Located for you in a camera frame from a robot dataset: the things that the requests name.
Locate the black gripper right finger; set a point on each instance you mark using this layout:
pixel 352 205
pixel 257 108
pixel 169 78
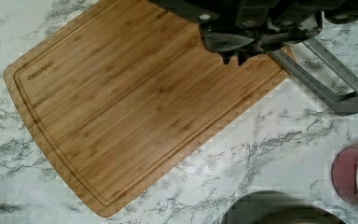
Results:
pixel 260 43

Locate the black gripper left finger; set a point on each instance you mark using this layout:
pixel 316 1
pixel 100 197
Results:
pixel 227 45

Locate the bamboo cutting board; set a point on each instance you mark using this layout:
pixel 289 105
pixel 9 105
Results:
pixel 124 92

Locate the maroon round coaster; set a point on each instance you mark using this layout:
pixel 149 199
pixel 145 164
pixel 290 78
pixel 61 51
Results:
pixel 344 172

